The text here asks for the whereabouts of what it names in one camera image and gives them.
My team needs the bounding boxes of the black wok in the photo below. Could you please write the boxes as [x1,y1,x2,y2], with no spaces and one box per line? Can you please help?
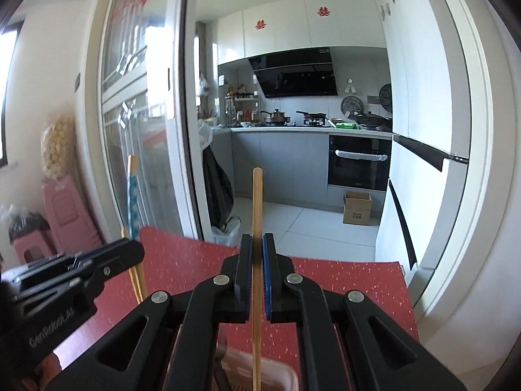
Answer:
[349,111,394,130]

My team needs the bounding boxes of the pink folded stool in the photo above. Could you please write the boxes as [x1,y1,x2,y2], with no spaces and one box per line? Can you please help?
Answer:
[41,178,103,254]

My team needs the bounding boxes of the black hanging bag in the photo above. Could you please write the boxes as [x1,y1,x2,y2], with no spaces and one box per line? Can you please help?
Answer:
[202,146,235,229]

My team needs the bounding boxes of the white plastic bag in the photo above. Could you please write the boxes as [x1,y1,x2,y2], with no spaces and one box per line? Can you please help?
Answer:
[211,216,242,247]

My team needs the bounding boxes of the white upper kitchen cabinets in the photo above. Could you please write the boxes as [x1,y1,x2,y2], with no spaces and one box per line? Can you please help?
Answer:
[216,0,388,66]

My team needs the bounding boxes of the person's left hand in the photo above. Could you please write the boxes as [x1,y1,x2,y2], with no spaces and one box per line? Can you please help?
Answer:
[16,352,63,391]

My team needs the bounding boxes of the black frying pan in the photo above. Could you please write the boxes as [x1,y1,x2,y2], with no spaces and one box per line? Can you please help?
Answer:
[296,110,329,125]

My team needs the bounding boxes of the pot with lid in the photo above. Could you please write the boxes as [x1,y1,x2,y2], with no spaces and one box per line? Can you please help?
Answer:
[260,109,292,125]

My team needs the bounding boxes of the black range hood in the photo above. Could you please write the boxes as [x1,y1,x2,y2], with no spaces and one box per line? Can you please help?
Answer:
[247,48,339,99]

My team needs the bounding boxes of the sliding glass door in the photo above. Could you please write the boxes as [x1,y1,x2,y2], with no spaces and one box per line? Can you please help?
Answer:
[86,0,205,250]

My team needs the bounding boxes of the bag of yellow balls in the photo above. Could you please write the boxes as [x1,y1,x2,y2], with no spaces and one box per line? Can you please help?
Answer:
[40,113,78,182]

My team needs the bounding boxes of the round wall strainer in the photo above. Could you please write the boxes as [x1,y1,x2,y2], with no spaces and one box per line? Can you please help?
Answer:
[341,95,363,115]

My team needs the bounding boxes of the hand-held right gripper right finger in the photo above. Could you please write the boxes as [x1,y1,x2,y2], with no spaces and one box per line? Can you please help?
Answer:
[262,232,467,391]

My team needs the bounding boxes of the cardboard box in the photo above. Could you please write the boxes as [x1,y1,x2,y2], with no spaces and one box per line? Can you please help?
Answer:
[342,192,373,226]

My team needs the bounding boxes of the beige plastic utensil holder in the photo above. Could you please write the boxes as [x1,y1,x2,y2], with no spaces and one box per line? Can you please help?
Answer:
[214,334,301,391]

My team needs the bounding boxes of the spice rack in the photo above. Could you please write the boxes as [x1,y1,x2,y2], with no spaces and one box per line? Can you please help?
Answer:
[223,83,262,127]

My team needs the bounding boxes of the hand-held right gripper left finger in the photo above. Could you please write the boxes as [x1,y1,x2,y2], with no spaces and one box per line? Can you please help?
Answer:
[53,234,255,391]

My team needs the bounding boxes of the black built-in oven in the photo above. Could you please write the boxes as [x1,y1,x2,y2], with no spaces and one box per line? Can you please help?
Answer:
[327,135,392,192]

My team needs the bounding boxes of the white refrigerator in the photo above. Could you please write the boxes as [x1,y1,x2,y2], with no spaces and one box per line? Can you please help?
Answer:
[368,0,475,295]

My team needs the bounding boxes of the window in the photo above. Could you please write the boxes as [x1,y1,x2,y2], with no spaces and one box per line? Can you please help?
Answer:
[0,28,21,168]

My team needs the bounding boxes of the plain wooden chopstick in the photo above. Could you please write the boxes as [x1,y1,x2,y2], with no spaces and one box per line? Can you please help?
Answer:
[252,167,263,391]

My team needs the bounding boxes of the white towel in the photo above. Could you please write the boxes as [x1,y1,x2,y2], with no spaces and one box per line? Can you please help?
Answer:
[334,149,387,163]

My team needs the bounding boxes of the clear bag with dark contents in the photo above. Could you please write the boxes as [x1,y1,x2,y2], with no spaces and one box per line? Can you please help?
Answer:
[0,205,50,242]

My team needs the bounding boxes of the grey lower kitchen cabinets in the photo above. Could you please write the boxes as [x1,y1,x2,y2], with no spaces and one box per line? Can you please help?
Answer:
[212,128,330,207]

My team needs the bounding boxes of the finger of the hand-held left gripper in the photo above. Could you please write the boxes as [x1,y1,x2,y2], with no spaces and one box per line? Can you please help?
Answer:
[6,252,102,291]
[61,238,146,308]

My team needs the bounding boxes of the small pink stool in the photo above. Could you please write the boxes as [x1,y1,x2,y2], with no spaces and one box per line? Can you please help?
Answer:
[10,231,56,268]

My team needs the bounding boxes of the blue patterned wooden chopstick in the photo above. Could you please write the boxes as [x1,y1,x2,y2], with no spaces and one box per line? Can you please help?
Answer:
[121,155,148,300]

